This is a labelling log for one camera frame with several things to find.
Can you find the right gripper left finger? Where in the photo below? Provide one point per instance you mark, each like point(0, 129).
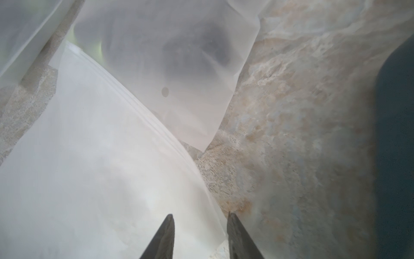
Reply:
point(162, 244)

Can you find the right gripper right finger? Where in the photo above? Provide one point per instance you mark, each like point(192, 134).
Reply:
point(241, 245)

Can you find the clear zip-top bag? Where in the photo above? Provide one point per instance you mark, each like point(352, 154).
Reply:
point(26, 26)
point(126, 39)
point(96, 175)

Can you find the teal plastic bin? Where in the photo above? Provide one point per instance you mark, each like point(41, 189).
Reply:
point(394, 159)

